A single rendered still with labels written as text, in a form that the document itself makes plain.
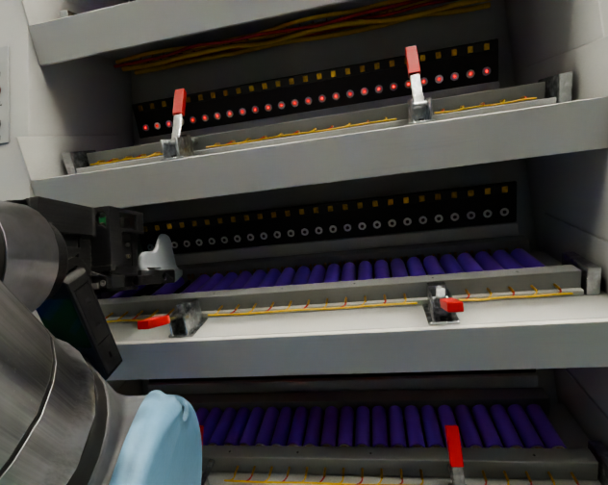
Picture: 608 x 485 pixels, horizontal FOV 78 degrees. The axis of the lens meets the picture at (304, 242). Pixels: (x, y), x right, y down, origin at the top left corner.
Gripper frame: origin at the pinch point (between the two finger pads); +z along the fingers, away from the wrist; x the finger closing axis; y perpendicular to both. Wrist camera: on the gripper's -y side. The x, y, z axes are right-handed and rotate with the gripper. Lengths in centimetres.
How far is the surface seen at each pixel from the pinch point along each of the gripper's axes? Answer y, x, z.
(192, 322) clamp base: -5.0, -7.5, -6.6
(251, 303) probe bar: -3.6, -13.1, -3.3
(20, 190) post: 11.8, 12.7, -8.2
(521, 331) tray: -7.2, -39.5, -7.8
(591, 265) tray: -2.0, -47.6, -3.4
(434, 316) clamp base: -5.5, -32.3, -7.6
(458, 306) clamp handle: -4.1, -33.4, -13.6
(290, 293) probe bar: -2.7, -17.8, -3.6
